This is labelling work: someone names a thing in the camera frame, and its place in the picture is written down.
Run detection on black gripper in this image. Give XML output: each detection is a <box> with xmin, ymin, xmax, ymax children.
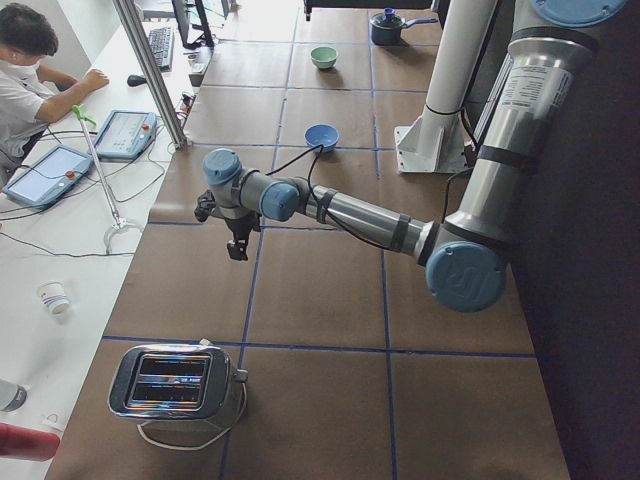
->
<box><xmin>225</xmin><ymin>215</ymin><xmax>260</xmax><ymax>261</ymax></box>

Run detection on blue bowl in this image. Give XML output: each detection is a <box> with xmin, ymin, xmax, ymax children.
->
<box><xmin>304</xmin><ymin>124</ymin><xmax>340</xmax><ymax>153</ymax></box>

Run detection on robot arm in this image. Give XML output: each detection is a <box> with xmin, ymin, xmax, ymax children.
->
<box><xmin>194</xmin><ymin>1</ymin><xmax>623</xmax><ymax>312</ymax></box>

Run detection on green bowl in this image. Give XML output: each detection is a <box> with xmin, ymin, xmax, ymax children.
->
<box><xmin>310</xmin><ymin>46</ymin><xmax>338</xmax><ymax>70</ymax></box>

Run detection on chrome toaster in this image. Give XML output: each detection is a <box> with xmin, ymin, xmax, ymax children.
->
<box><xmin>108</xmin><ymin>342</ymin><xmax>248</xmax><ymax>434</ymax></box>

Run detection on teach pendant far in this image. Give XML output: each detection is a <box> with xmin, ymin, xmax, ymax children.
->
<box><xmin>93</xmin><ymin>110</ymin><xmax>157</xmax><ymax>163</ymax></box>

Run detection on teach pendant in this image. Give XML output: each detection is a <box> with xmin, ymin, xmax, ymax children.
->
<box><xmin>2</xmin><ymin>145</ymin><xmax>92</xmax><ymax>210</ymax></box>
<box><xmin>93</xmin><ymin>110</ymin><xmax>157</xmax><ymax>163</ymax></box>

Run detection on paper cup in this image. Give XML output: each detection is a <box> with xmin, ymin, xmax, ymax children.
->
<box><xmin>36</xmin><ymin>281</ymin><xmax>70</xmax><ymax>315</ymax></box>

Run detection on black computer mouse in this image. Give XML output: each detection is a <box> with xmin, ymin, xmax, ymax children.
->
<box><xmin>126</xmin><ymin>75</ymin><xmax>147</xmax><ymax>87</ymax></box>

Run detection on teach pendant near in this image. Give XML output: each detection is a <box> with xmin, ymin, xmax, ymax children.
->
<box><xmin>2</xmin><ymin>145</ymin><xmax>92</xmax><ymax>210</ymax></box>

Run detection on reacher grabber stick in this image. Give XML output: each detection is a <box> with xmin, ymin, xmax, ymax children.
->
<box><xmin>72</xmin><ymin>105</ymin><xmax>143</xmax><ymax>255</ymax></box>

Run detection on black keyboard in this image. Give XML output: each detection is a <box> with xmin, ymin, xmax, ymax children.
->
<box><xmin>147</xmin><ymin>27</ymin><xmax>174</xmax><ymax>71</ymax></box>

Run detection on seated person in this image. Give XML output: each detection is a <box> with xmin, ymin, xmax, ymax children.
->
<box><xmin>1</xmin><ymin>3</ymin><xmax>109</xmax><ymax>180</ymax></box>

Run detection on blue saucepan with lid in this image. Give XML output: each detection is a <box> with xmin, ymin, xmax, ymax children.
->
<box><xmin>369</xmin><ymin>8</ymin><xmax>439</xmax><ymax>46</ymax></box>

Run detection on red bottle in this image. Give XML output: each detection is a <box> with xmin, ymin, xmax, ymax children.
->
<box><xmin>1</xmin><ymin>423</ymin><xmax>61</xmax><ymax>461</ymax></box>

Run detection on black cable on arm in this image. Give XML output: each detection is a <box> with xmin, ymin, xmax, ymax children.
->
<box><xmin>264</xmin><ymin>143</ymin><xmax>426</xmax><ymax>251</ymax></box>

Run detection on aluminium frame post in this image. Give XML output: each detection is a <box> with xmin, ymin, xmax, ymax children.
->
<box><xmin>113</xmin><ymin>0</ymin><xmax>188</xmax><ymax>150</ymax></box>

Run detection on white toaster cord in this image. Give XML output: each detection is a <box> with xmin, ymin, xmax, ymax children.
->
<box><xmin>136</xmin><ymin>384</ymin><xmax>250</xmax><ymax>450</ymax></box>

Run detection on white pedestal column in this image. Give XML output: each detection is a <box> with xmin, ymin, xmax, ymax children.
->
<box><xmin>394</xmin><ymin>0</ymin><xmax>497</xmax><ymax>173</ymax></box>

